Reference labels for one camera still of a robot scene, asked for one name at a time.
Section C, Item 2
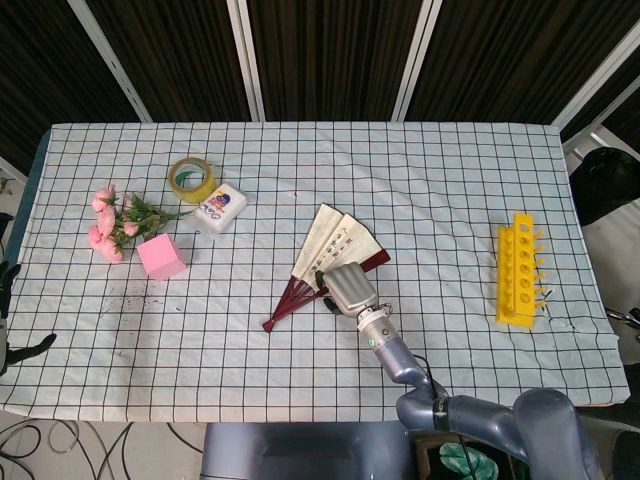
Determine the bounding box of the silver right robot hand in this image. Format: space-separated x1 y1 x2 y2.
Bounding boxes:
314 261 380 319

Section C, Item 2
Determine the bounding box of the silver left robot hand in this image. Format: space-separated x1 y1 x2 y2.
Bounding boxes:
0 260 58 375

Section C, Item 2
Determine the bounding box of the red ribbed paper folding fan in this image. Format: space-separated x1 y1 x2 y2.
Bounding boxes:
259 202 392 332

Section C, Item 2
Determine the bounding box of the white black-checked tablecloth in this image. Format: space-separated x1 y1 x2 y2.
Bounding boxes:
0 122 630 425

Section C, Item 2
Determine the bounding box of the pink artificial flower bouquet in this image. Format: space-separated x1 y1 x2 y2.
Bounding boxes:
88 185 194 265

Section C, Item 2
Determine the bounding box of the white printed tissue pack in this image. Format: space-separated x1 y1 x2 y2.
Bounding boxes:
192 182 249 240

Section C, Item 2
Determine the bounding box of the pink cube block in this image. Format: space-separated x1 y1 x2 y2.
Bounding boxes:
136 233 189 284

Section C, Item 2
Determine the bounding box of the blue-grey robot torso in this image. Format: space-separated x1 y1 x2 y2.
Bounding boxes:
201 422 416 480

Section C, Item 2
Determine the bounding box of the yellow test tube rack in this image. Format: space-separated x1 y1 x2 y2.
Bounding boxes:
494 213 551 331

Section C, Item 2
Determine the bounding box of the yellow adhesive tape roll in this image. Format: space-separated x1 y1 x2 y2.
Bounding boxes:
167 156 219 205

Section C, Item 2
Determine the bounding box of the brown cardboard box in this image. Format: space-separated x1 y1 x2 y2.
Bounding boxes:
409 432 531 480

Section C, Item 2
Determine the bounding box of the green patterned cloth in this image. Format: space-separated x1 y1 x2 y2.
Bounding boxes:
439 442 500 480

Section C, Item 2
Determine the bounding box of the black plastic bag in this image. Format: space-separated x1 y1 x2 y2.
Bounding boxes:
567 147 640 226

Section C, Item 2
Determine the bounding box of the grey floor cable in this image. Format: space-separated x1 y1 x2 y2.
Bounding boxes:
47 421 84 459

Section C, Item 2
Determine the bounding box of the black floor cable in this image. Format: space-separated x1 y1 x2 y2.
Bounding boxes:
92 422 201 480
0 419 44 480

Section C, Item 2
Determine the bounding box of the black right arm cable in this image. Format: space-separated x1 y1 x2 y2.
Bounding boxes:
413 353 447 401

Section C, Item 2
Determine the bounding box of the white aluminium frame post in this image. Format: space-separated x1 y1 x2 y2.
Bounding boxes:
73 0 153 123
551 22 640 127
392 0 435 122
226 0 265 122

